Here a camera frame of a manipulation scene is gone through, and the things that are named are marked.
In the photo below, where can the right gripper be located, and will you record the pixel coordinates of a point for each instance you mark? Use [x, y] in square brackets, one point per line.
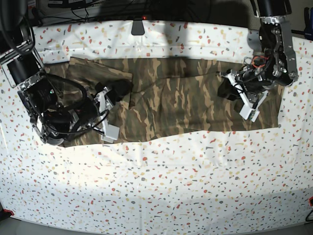
[106, 95]

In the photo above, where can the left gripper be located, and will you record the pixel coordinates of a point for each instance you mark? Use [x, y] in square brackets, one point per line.
[230, 89]

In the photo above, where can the camouflage T-shirt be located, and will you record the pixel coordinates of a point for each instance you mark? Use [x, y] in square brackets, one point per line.
[170, 96]

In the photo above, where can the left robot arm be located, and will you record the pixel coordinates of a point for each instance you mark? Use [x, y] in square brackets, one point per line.
[276, 65]

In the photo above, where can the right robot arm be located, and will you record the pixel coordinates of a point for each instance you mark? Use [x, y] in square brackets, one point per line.
[53, 122]

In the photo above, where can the black power strip red light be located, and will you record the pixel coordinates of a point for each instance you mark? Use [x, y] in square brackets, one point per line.
[123, 18]

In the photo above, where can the speckled white tablecloth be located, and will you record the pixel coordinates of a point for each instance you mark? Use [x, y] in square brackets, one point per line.
[200, 183]

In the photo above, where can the red clamp left corner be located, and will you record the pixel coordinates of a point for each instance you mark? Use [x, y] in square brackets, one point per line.
[9, 212]

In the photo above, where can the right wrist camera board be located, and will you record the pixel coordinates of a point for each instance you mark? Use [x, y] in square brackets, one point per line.
[111, 133]

